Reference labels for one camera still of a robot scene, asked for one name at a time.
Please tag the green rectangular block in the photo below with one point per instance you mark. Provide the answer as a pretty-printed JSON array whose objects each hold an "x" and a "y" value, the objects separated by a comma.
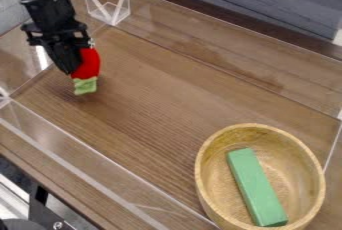
[{"x": 258, "y": 193}]

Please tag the clear acrylic corner bracket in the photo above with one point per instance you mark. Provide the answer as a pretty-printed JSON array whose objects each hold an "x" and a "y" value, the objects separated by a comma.
[{"x": 107, "y": 12}]

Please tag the clear acrylic enclosure wall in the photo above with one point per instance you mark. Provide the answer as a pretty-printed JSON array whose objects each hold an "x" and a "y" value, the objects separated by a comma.
[{"x": 115, "y": 199}]

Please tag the wooden oval bowl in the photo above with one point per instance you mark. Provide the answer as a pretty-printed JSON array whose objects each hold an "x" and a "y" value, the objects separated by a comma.
[{"x": 292, "y": 168}]

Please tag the red plush strawberry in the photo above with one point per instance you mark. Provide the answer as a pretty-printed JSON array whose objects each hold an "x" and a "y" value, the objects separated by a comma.
[{"x": 86, "y": 75}]

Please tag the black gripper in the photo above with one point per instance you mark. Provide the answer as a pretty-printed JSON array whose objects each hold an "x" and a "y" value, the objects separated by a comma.
[{"x": 74, "y": 34}]

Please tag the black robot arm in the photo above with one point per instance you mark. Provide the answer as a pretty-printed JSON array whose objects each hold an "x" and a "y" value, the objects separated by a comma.
[{"x": 50, "y": 14}]

